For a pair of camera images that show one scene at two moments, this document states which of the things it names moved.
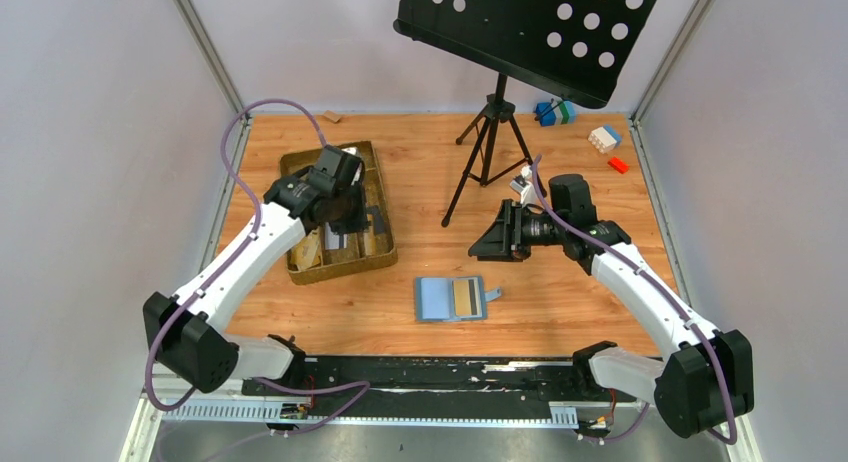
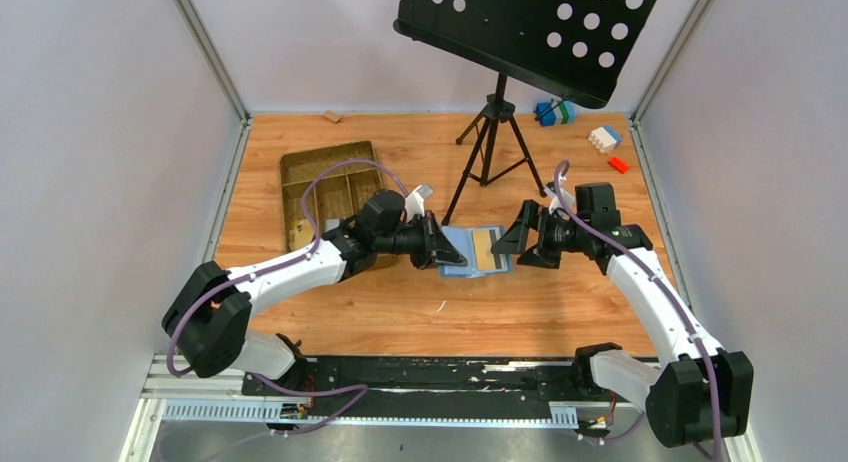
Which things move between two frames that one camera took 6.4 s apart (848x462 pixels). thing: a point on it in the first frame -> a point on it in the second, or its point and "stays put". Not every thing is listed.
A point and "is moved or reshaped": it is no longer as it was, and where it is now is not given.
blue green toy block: (556, 113) stays put
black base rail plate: (436, 384) stays put
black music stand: (573, 38) stays put
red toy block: (618, 165) stays put
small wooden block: (332, 115) stays put
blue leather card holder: (452, 298) -> (474, 244)
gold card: (462, 297) is moved or reshaped
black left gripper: (354, 216) -> (428, 238)
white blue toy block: (605, 139) stays put
